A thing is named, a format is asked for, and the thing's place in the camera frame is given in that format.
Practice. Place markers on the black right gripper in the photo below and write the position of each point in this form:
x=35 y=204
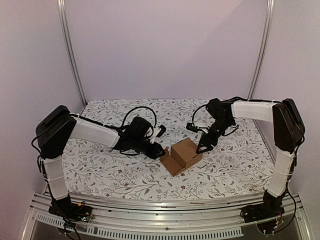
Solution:
x=211 y=132

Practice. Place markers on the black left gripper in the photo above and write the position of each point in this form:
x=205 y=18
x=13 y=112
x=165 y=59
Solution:
x=152 y=154

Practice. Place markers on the brown cardboard box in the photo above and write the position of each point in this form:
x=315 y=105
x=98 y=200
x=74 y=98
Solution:
x=181 y=156

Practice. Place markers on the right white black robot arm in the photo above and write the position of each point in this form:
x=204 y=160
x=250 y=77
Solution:
x=282 y=115

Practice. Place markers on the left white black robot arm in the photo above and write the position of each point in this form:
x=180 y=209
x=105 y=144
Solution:
x=54 y=132

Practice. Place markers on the floral patterned table mat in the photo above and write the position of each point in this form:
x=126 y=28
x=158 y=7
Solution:
x=240 y=164

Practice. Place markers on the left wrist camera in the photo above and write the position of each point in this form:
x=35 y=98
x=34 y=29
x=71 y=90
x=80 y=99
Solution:
x=157 y=133

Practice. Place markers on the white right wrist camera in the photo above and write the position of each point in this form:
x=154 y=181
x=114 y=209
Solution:
x=191 y=127

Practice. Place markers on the aluminium front rail frame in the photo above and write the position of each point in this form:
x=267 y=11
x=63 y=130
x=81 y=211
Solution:
x=205 y=219

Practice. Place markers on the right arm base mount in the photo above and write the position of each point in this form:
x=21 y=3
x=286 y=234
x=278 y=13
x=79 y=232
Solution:
x=270 y=207

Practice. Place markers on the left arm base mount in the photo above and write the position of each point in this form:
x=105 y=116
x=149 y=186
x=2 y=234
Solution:
x=76 y=212

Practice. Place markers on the right aluminium corner post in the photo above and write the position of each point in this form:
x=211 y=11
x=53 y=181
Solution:
x=262 y=48

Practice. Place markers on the aluminium corner post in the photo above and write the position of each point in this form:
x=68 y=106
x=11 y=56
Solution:
x=61 y=6
x=262 y=48

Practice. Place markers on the left aluminium corner post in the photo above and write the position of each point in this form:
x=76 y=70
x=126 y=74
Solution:
x=61 y=6

